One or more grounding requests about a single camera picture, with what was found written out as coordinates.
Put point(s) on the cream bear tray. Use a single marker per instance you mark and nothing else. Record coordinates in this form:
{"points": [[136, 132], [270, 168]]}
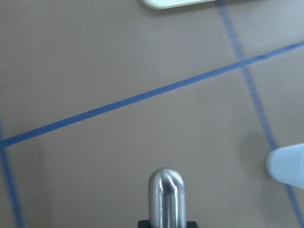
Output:
{"points": [[168, 4]]}

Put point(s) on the steel muddler with black cap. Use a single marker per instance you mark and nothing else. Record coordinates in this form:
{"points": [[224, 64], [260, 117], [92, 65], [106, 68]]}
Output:
{"points": [[167, 199]]}

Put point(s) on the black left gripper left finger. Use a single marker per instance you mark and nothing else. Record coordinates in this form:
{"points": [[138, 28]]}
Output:
{"points": [[143, 224]]}

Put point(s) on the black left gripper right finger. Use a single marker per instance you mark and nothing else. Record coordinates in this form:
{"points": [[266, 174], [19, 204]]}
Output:
{"points": [[192, 224]]}

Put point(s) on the light blue cup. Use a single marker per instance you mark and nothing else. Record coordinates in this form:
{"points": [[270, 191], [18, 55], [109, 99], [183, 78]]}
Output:
{"points": [[286, 165]]}

